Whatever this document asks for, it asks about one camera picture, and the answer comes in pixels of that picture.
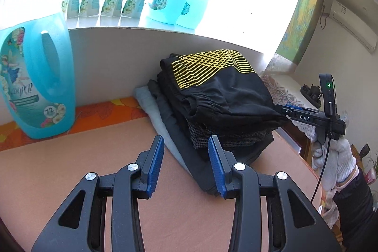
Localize black sleeve forearm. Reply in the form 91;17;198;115
333;167;377;251

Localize orange floral bed sheet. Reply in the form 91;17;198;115
0;97;147;151

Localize green yellow landscape painting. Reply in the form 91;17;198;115
275;0;324;72

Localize white air conditioner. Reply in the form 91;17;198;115
329;1;377;54

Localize dark teapot tray set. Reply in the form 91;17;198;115
301;84;322;109

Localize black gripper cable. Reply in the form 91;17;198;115
309;135;333;202

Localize white knit gloved hand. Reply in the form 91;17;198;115
311;136;359;191

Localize blue detergent bottle left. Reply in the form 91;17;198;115
1;13;76;139

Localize white lace tablecloth table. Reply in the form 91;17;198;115
261;75;317;143

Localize black pants yellow stripes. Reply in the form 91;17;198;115
158;49;286;132

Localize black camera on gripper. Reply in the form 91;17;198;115
319;73;337;119

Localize stack of folded dark clothes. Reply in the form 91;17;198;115
135;76;274;195

